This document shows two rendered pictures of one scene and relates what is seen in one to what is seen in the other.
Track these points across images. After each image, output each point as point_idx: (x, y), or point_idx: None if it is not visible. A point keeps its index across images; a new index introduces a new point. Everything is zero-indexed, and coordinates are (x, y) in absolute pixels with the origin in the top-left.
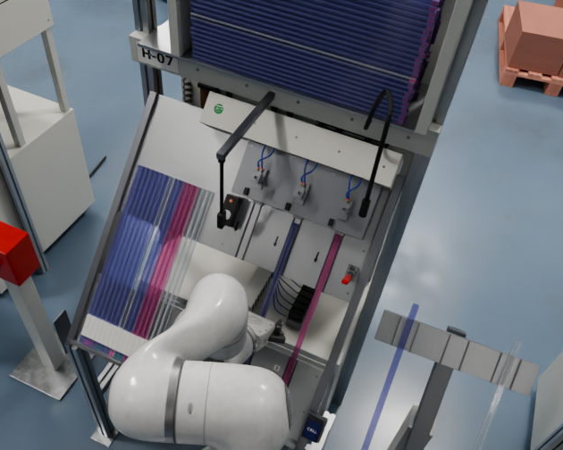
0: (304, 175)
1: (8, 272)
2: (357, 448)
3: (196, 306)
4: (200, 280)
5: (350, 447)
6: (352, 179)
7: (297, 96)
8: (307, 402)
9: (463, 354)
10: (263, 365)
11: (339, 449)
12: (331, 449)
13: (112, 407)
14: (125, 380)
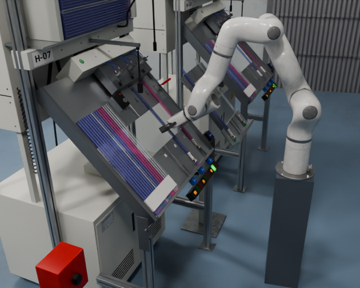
0: (128, 58)
1: (83, 272)
2: (167, 220)
3: (243, 19)
4: (228, 24)
5: (166, 223)
6: (130, 54)
7: (104, 28)
8: (197, 135)
9: (196, 72)
10: (182, 140)
11: (167, 227)
12: (167, 230)
13: (280, 26)
14: (274, 20)
